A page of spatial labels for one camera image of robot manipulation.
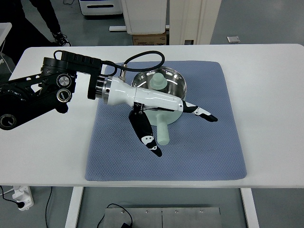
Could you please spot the dark floor socket box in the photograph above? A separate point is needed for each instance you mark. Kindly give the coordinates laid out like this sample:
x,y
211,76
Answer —
x,y
189,42

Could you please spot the white table leg frame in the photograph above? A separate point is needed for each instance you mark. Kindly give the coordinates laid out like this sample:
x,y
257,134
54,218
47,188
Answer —
x,y
246,193

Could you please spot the glass lid green knob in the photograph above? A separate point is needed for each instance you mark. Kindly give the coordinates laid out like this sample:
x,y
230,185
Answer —
x,y
163,79

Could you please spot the small grey floor object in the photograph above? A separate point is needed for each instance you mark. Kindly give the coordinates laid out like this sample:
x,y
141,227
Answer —
x,y
233,39

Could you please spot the white side table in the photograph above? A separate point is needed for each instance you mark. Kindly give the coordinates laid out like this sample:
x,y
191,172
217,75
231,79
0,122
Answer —
x,y
5,28

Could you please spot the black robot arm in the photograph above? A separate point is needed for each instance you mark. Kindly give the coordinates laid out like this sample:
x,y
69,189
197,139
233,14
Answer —
x,y
27,98

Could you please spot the white robotic hand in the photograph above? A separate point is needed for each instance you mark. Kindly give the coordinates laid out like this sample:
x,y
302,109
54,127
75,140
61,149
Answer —
x,y
114,91

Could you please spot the white appliance with slot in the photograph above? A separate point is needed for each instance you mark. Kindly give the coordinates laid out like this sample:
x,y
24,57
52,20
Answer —
x,y
100,7

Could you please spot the white cabinet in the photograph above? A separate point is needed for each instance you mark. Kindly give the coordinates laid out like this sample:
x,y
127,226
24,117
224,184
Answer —
x,y
186,20

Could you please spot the cardboard box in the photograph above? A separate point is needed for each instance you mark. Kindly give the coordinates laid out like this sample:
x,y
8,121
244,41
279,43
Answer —
x,y
150,40

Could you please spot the green pot with handle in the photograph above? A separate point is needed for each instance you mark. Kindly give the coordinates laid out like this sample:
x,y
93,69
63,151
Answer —
x,y
161,119

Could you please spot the white power strip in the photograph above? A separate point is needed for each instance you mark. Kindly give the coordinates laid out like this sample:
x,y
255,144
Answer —
x,y
23,196

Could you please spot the grey metal base plate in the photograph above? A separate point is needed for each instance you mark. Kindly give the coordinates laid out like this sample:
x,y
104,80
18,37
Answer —
x,y
163,217

